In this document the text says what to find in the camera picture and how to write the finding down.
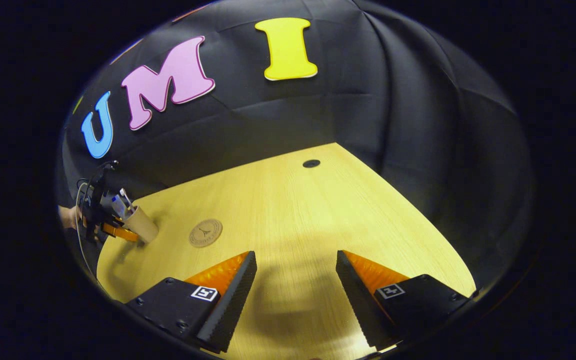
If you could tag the round wooden coaster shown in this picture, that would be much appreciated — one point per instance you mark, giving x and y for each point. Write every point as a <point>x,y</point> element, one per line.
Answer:
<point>205,233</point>

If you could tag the white toothpaste tube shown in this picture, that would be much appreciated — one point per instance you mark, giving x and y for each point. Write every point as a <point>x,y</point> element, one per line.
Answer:
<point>118,204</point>

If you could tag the wooden desktop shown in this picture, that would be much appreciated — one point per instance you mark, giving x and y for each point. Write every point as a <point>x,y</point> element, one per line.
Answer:
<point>293,210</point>

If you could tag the black backdrop cloth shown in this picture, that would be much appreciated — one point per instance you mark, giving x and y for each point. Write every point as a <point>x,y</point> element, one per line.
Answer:
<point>368,100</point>

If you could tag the black round desk grommet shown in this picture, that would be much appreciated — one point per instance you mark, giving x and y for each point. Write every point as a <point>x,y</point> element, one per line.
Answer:
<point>311,163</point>

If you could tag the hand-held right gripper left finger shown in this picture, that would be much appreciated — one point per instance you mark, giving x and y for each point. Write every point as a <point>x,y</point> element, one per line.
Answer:
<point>233,300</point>

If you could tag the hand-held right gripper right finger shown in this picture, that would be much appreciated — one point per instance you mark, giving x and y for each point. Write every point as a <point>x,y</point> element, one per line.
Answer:
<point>355,300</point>

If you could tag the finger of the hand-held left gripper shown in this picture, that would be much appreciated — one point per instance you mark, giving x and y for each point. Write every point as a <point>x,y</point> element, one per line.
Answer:
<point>118,232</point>

